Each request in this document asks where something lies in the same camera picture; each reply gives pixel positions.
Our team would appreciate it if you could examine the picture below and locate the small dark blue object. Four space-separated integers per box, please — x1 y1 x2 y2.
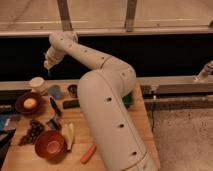
46 119 61 130

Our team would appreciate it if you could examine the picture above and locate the metal rail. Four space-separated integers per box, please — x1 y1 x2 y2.
0 75 213 95

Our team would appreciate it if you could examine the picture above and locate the black marker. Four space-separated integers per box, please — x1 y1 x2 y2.
49 97 62 116

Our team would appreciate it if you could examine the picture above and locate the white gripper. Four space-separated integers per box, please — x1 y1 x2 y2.
44 47 64 70

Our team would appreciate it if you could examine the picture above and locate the orange bowl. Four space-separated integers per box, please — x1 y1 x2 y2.
34 130 65 160

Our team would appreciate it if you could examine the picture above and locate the bunch of dark grapes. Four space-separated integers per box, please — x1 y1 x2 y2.
18 119 45 146

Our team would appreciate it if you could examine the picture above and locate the yellow round fruit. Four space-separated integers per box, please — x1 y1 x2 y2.
23 98 37 109

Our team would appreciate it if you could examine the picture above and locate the blue cup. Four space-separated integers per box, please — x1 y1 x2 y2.
48 85 62 100

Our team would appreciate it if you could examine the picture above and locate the white paper cup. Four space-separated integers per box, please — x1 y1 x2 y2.
29 77 47 95

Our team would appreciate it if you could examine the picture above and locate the orange carrot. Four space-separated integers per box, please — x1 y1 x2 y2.
80 144 96 164

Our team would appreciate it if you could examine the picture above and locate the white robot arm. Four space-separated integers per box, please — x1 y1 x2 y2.
44 31 158 171

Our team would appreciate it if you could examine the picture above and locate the dark brown plate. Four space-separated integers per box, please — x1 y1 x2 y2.
15 92 42 115

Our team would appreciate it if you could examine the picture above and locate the yellow banana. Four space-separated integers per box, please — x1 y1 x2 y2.
62 123 74 151

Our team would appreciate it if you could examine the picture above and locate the dark small cup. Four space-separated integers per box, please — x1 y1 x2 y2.
67 84 77 98

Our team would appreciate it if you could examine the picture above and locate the blue object at left edge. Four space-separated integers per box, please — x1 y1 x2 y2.
0 115 20 130

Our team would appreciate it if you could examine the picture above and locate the green plastic bin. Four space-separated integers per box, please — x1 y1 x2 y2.
122 93 134 108

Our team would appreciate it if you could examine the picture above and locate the black rectangular block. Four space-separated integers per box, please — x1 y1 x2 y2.
63 100 79 109

